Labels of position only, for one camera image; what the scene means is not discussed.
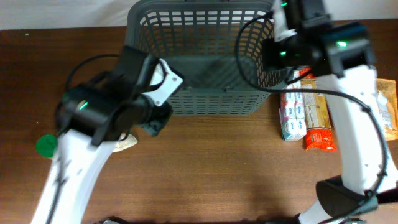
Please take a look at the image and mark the beige powder bag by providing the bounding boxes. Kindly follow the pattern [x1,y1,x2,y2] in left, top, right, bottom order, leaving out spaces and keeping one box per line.
[113,133,138,153]

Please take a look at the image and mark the grey plastic basket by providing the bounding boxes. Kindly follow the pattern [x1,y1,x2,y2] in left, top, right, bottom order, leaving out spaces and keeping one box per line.
[125,0,286,116]

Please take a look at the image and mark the tissue pocket pack bundle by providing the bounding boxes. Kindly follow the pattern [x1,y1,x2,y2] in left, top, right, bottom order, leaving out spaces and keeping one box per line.
[279,68,307,142]

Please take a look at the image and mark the orange snack bag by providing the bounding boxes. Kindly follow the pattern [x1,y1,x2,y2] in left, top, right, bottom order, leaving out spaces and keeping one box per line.
[376,78,397,141]

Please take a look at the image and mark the green lid herb jar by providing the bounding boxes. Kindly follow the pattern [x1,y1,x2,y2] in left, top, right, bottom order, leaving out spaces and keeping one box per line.
[35,134,58,159]

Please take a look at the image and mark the orange cracker package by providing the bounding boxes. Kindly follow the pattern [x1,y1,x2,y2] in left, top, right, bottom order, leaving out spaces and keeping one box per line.
[298,67,338,152]

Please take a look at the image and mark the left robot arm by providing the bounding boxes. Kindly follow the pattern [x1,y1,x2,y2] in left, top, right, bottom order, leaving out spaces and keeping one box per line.
[32,46,183,223]

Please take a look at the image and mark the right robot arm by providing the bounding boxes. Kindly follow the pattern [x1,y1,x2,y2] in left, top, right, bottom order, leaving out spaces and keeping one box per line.
[264,1,397,223]

